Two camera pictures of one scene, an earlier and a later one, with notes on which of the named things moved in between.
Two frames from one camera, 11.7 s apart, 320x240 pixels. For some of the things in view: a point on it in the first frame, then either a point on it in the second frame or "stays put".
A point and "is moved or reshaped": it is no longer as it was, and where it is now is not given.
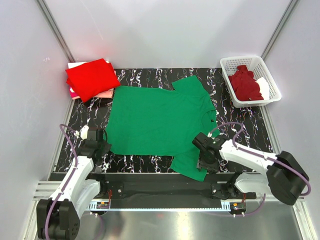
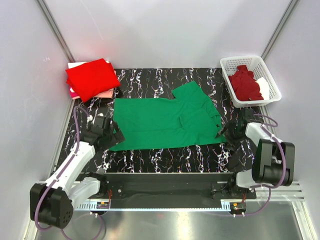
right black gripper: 201,162 -> 232,143
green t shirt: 161,122 is moved or reshaped
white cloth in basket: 264,88 stays put
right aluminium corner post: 284,20 stays put
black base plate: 164,186 stays put
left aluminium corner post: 60,40 stays put
